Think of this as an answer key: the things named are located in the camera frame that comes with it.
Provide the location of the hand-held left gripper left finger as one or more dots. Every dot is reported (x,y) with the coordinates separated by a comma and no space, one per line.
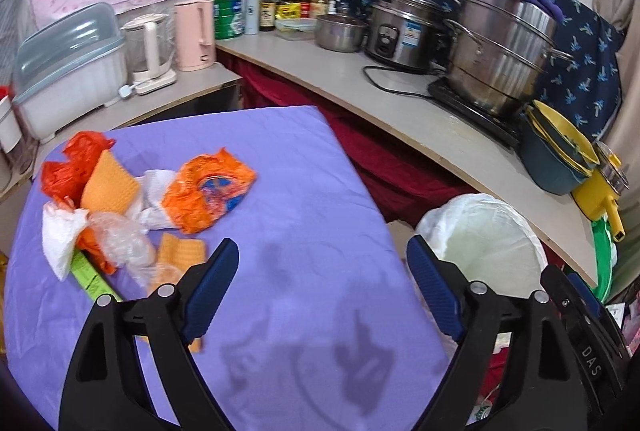
(210,291)

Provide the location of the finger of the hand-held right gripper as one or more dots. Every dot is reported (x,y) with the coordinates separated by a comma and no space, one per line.
(585,293)
(554,283)

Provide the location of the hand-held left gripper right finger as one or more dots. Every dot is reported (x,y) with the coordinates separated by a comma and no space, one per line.
(435,286)

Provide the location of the small orange foam net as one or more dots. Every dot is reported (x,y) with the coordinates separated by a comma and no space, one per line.
(180,251)

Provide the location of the bin with white liner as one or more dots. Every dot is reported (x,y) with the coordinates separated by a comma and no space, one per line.
(480,241)

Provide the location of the orange snack wrapper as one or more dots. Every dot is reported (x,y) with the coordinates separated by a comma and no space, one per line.
(195,206)

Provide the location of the clear plastic bag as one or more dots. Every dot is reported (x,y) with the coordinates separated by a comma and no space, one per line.
(120,236)

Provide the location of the green paper box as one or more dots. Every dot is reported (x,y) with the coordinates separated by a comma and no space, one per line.
(87,276)

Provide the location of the large orange foam net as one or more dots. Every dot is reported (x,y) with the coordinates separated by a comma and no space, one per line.
(110,186)

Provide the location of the orange plastic bag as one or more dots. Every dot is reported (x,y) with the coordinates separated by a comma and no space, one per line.
(65,171)

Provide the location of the yellow small pot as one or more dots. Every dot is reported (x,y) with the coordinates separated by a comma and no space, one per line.
(597,201)

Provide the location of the blue bowl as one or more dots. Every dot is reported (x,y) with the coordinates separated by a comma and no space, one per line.
(545,166)

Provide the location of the purple tablecloth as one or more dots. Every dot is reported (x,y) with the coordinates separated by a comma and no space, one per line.
(300,211)

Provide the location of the glass cup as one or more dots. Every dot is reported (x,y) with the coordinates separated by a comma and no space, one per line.
(612,171)

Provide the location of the red cloth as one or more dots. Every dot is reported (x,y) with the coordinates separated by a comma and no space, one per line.
(400,161)

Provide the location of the yellow bowl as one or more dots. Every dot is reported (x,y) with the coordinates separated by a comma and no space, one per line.
(565,136)

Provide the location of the black induction cooker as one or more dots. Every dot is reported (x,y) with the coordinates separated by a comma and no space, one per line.
(495,126)

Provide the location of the white power plug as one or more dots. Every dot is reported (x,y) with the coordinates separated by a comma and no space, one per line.
(126,91)

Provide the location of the large steel steamer pot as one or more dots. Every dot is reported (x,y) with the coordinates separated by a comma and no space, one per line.
(505,56)

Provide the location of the white glass kettle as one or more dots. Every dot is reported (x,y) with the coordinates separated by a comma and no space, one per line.
(147,46)

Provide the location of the pink electric kettle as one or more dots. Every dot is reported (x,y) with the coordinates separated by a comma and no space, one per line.
(192,36)

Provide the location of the dish drainer with grey lid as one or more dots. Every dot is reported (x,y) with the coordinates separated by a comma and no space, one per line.
(70,76)

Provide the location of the steel rice cooker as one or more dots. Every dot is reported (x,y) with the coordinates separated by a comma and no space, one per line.
(405,31)

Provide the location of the white blender cup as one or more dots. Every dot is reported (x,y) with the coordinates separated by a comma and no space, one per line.
(9,121)

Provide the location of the small steel pot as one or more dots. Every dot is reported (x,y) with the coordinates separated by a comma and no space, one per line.
(340,33)

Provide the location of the green tin can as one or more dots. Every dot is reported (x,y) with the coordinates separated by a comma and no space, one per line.
(229,18)

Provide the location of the clear food container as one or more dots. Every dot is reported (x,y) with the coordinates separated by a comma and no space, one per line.
(295,30)

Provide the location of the dark sauce bottle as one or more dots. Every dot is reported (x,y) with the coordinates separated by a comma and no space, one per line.
(267,11)

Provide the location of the yellow label jar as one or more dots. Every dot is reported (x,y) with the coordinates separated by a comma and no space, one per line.
(287,7)

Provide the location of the amber sauce bottle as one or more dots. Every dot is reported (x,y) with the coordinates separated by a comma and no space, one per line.
(319,3)

